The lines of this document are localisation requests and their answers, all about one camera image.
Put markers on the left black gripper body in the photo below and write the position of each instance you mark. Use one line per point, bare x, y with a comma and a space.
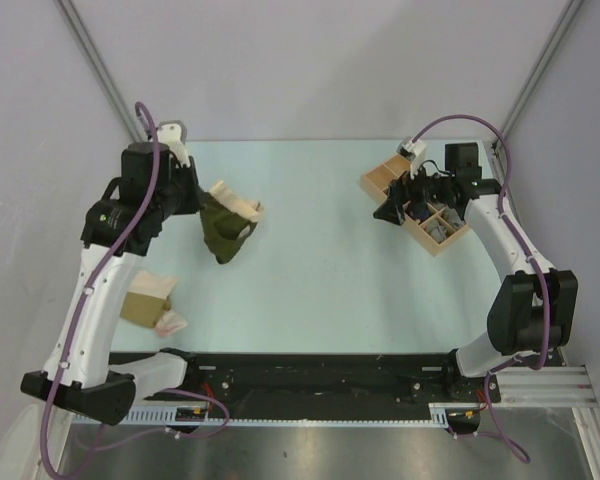
181, 196

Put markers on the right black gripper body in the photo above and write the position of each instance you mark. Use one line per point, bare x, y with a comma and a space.
428, 189

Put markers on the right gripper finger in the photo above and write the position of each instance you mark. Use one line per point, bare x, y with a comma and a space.
390, 213
397, 193

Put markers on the grey beige underwear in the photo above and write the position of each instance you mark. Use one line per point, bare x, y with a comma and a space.
439, 206

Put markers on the olive green underwear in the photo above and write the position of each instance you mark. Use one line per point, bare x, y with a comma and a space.
228, 220

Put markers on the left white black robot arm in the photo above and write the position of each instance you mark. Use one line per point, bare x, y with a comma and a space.
155, 183

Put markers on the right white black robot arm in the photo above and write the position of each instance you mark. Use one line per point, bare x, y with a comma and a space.
534, 307

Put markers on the navy rolled underwear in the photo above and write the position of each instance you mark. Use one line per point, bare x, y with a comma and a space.
419, 211

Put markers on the grey rolled underwear back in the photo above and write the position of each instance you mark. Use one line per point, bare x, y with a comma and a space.
452, 217

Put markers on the grey rolled underwear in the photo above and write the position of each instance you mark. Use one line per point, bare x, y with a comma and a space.
437, 231
452, 217

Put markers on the grey rolled underwear front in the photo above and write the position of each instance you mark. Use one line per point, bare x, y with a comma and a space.
437, 231

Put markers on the wooden compartment box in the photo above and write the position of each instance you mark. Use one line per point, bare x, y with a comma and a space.
375, 182

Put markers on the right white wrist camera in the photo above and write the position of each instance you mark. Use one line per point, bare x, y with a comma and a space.
414, 150

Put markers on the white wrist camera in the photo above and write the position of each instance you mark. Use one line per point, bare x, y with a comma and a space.
414, 150
173, 133

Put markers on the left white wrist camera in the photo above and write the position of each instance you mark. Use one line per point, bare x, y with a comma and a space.
173, 133

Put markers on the right aluminium frame post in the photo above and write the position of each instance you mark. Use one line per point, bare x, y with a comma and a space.
549, 51

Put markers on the aluminium frame post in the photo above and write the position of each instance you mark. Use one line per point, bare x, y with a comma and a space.
549, 51
94, 60

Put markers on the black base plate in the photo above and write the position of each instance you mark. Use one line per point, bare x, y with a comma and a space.
302, 381

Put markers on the left aluminium frame post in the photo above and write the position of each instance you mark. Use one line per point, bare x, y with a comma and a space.
94, 60

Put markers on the slotted cable duct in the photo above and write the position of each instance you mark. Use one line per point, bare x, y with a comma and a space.
394, 414

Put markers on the aluminium front rail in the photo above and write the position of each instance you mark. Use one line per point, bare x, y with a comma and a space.
551, 387

